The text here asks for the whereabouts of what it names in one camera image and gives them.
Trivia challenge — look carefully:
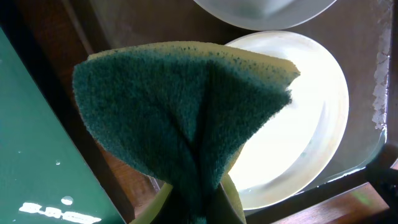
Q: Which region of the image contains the grey plate with stain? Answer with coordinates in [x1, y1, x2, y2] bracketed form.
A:
[194, 0, 336, 31]

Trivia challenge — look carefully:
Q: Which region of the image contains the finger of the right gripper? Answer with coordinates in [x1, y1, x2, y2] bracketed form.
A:
[366, 142, 397, 208]

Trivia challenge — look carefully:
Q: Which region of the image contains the white plate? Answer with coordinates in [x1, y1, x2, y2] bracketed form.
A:
[229, 31, 349, 210]

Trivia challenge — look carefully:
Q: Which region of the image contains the green yellow sponge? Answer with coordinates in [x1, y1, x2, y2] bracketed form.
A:
[73, 41, 300, 223]

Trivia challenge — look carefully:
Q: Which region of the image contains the green plastic tray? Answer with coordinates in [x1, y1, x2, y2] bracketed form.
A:
[1, 34, 123, 223]

